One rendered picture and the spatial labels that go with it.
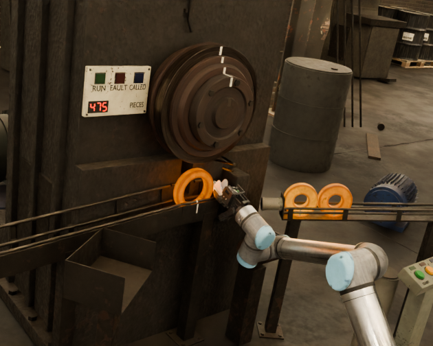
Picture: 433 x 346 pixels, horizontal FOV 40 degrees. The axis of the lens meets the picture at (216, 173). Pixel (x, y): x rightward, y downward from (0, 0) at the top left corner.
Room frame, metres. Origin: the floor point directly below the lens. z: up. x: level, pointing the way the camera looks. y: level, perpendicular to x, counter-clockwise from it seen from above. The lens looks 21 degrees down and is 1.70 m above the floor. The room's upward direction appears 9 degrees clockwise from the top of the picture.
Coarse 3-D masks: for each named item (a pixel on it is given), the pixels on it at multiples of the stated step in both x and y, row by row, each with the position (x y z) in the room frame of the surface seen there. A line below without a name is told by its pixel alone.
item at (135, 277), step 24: (96, 240) 1.83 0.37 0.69; (120, 240) 1.85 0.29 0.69; (144, 240) 1.83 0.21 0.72; (72, 264) 1.61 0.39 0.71; (96, 264) 1.81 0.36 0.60; (120, 264) 1.83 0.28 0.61; (144, 264) 1.83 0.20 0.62; (72, 288) 1.61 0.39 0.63; (96, 288) 1.59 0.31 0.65; (120, 288) 1.58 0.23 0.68; (120, 312) 1.57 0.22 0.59; (96, 336) 1.72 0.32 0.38
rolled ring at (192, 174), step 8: (192, 168) 2.27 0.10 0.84; (200, 168) 2.29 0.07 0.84; (184, 176) 2.22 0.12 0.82; (192, 176) 2.24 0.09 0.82; (200, 176) 2.26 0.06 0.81; (208, 176) 2.29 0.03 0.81; (176, 184) 2.22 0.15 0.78; (184, 184) 2.21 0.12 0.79; (208, 184) 2.30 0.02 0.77; (176, 192) 2.20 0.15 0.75; (208, 192) 2.30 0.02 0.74; (176, 200) 2.21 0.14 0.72; (184, 200) 2.22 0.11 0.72; (192, 200) 2.29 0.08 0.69
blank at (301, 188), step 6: (294, 186) 2.45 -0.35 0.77; (300, 186) 2.45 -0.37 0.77; (306, 186) 2.45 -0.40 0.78; (288, 192) 2.44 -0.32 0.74; (294, 192) 2.44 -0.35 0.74; (300, 192) 2.45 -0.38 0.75; (306, 192) 2.45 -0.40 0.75; (312, 192) 2.45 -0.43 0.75; (288, 198) 2.44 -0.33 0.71; (294, 198) 2.44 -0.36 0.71; (312, 198) 2.45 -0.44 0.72; (288, 204) 2.44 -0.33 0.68; (294, 204) 2.45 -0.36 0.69; (306, 204) 2.46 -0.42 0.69; (312, 204) 2.45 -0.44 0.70; (294, 210) 2.45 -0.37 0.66; (300, 210) 2.45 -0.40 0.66; (306, 210) 2.45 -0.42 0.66; (312, 210) 2.46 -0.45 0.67; (300, 216) 2.45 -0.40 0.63
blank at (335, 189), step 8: (336, 184) 2.48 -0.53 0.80; (320, 192) 2.48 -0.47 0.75; (328, 192) 2.46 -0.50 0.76; (336, 192) 2.47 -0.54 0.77; (344, 192) 2.47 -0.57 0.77; (320, 200) 2.46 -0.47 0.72; (328, 200) 2.46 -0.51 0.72; (344, 200) 2.47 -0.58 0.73; (352, 200) 2.48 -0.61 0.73; (336, 216) 2.47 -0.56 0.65
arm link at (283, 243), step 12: (276, 240) 2.21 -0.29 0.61; (288, 240) 2.17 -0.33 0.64; (300, 240) 2.13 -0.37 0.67; (276, 252) 2.18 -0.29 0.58; (288, 252) 2.12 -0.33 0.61; (300, 252) 2.07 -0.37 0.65; (312, 252) 2.02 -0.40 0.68; (324, 252) 1.97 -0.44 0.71; (336, 252) 1.93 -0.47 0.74; (384, 252) 1.81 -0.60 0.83; (324, 264) 1.98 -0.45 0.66; (384, 264) 1.75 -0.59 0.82
